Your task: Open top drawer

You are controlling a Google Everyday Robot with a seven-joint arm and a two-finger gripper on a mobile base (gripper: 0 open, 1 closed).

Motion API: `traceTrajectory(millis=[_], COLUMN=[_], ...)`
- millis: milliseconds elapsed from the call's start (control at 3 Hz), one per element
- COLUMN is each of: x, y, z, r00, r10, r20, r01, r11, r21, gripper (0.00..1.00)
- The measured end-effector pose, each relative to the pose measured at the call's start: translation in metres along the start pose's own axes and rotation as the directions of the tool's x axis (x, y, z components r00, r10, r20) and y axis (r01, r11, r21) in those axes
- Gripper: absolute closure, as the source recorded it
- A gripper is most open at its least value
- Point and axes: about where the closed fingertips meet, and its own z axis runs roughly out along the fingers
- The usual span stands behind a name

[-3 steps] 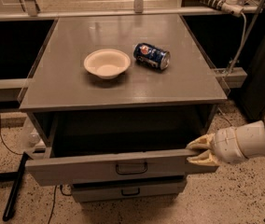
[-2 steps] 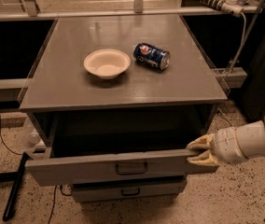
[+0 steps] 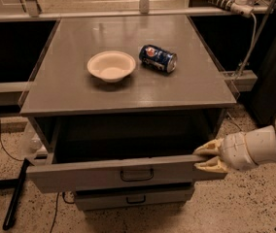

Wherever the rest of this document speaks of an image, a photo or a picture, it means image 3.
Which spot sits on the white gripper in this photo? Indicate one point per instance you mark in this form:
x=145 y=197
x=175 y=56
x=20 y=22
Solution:
x=236 y=150

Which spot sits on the grey top drawer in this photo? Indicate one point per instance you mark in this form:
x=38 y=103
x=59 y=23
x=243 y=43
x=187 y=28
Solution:
x=97 y=175

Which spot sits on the grey drawer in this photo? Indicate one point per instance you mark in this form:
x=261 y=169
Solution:
x=97 y=175
x=115 y=198

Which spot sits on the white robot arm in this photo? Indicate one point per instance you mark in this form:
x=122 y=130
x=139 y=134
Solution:
x=261 y=144

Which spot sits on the grey drawer cabinet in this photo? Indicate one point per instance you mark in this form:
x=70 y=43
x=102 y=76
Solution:
x=80 y=118

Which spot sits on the grey bottom drawer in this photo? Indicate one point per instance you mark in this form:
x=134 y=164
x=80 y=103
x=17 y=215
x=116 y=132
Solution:
x=115 y=198

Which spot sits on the blue pepsi can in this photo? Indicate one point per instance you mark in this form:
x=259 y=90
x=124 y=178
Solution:
x=158 y=58

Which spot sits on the white paper bowl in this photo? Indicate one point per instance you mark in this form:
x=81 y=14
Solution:
x=111 y=66

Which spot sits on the white power strip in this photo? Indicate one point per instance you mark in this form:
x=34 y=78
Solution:
x=239 y=7

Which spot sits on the black metal floor stand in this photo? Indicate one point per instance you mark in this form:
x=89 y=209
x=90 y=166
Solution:
x=17 y=186

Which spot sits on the black top drawer handle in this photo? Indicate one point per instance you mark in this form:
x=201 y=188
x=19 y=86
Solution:
x=137 y=175

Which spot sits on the black drawer handle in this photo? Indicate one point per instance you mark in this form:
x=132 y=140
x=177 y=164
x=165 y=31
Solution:
x=137 y=175
x=134 y=200

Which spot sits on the black bottom drawer handle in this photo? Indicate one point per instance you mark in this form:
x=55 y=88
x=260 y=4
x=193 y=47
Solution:
x=134 y=200

